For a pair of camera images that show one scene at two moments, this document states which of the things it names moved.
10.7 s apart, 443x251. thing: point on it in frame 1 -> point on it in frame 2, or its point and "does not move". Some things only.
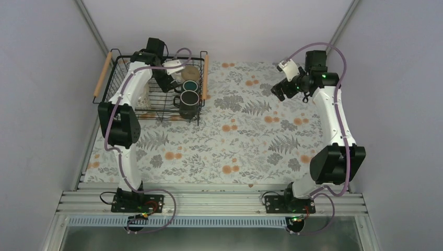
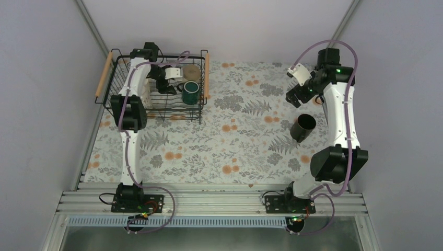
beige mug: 190,72 does not move
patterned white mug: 144,101 does not move
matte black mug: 188,102 -> 302,129
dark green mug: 188,85 does not move
